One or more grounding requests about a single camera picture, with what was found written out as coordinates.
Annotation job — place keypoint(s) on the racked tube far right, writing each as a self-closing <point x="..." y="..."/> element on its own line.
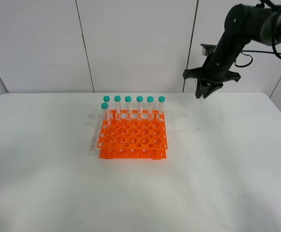
<point x="161" y="100"/>

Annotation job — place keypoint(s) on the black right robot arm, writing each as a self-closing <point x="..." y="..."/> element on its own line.
<point x="260" y="23"/>

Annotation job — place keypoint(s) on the orange test tube rack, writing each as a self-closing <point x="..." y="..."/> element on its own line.
<point x="133" y="136"/>

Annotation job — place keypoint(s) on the racked tube front left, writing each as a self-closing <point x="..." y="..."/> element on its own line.
<point x="106" y="117"/>

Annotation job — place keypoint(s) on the racked tube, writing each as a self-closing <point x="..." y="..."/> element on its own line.
<point x="161" y="100"/>
<point x="150" y="101"/>
<point x="106" y="117"/>
<point x="107" y="101"/>
<point x="139" y="100"/>
<point x="117" y="100"/>
<point x="128" y="101"/>

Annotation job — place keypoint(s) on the racked tube back left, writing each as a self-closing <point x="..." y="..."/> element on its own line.
<point x="107" y="101"/>

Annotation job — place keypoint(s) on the teal capped clear test tube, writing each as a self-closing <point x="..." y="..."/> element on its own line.
<point x="202" y="100"/>

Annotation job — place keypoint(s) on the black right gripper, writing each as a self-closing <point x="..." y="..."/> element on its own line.
<point x="215" y="71"/>

